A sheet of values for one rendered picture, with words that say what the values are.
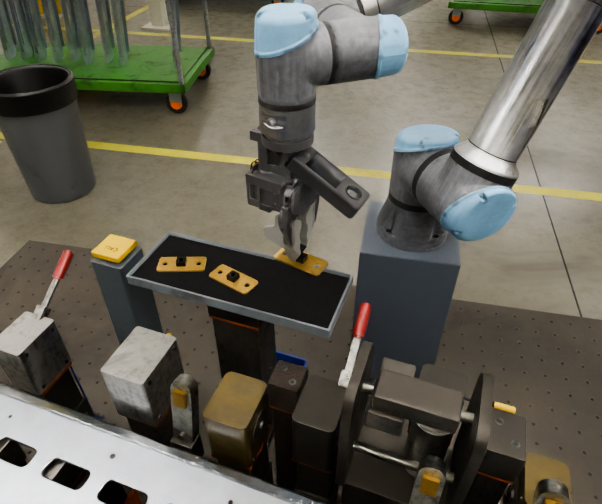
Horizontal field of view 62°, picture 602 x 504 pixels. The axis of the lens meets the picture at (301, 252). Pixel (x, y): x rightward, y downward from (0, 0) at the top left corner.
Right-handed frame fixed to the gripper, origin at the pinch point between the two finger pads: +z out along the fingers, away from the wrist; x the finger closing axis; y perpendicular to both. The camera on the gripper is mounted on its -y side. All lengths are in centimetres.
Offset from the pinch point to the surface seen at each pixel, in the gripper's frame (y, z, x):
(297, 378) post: -6.7, 13.9, 12.2
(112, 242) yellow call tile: 36.9, 7.8, 7.6
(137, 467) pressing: 9.7, 23.9, 32.5
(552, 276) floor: -44, 124, -182
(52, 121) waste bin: 226, 69, -102
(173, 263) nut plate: 22.6, 7.5, 6.5
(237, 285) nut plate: 9.4, 7.6, 5.2
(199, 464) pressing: 1.7, 23.5, 27.4
